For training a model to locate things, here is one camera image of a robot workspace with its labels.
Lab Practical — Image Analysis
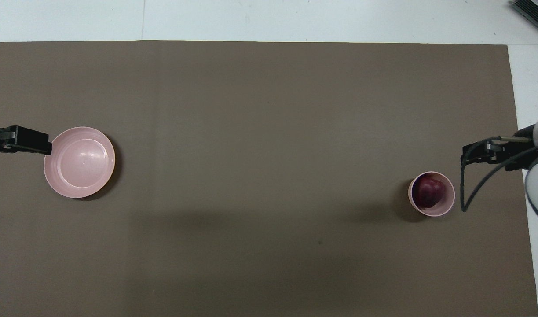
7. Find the dark red apple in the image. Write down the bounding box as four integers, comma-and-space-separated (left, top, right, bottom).
416, 174, 444, 209

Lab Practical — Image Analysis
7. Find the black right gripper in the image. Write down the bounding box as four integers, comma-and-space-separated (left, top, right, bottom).
461, 125, 538, 171

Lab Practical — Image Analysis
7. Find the pink plate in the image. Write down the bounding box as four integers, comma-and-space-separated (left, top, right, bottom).
43, 126, 116, 199

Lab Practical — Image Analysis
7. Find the pink bowl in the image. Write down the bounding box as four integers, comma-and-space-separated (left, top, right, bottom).
408, 171, 456, 217

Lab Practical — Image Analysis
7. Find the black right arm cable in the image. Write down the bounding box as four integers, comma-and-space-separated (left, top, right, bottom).
460, 136, 538, 213

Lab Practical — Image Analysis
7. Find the dark ribbed device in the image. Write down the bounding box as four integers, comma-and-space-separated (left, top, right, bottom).
511, 0, 538, 38

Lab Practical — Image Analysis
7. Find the brown table mat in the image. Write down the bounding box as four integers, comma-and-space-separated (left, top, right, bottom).
0, 41, 538, 317

